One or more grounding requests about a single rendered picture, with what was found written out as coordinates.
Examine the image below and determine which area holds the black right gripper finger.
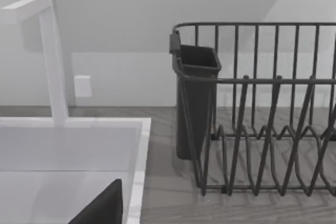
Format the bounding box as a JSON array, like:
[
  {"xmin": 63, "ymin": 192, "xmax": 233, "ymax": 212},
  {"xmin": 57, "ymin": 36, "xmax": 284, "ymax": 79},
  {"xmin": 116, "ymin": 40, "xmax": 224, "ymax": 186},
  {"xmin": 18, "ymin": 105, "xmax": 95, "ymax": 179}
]
[{"xmin": 67, "ymin": 178, "xmax": 123, "ymax": 224}]

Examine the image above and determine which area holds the white sink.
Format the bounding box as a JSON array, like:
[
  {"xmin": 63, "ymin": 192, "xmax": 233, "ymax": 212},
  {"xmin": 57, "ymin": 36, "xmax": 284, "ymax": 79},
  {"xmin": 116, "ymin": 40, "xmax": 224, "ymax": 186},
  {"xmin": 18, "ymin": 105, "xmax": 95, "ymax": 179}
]
[{"xmin": 0, "ymin": 117, "xmax": 152, "ymax": 224}]

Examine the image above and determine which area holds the dark grey utensil cup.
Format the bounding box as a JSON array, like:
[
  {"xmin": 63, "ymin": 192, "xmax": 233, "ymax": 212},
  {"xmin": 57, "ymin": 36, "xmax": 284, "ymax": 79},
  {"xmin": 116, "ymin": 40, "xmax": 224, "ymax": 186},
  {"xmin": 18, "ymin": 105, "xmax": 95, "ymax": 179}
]
[{"xmin": 176, "ymin": 44, "xmax": 222, "ymax": 161}]

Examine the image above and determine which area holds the tall white tap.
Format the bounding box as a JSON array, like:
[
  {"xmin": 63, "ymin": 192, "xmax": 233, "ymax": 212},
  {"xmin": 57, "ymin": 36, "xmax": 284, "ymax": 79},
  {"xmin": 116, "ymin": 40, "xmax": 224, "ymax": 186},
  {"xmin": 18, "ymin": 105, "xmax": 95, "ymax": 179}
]
[{"xmin": 0, "ymin": 0, "xmax": 70, "ymax": 128}]

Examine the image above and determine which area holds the dark grey wire dish rack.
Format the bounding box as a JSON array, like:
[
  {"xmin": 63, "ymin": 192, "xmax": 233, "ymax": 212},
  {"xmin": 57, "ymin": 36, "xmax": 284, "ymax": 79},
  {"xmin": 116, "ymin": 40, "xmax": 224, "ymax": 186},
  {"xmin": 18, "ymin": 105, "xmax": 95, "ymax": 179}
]
[{"xmin": 169, "ymin": 22, "xmax": 336, "ymax": 197}]

